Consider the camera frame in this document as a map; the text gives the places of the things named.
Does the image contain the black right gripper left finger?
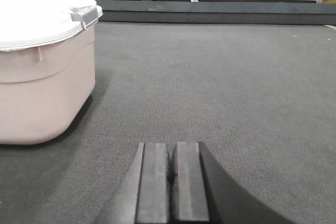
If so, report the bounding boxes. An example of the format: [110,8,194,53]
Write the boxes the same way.
[94,143,170,223]

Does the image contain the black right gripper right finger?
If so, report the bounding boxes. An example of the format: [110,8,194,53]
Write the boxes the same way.
[171,142,291,223]

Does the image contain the white lidded plastic bin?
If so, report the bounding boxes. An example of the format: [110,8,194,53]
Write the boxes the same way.
[1,0,102,145]

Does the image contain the dark grey conveyor belt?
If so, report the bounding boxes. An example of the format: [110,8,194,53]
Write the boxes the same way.
[1,0,335,223]

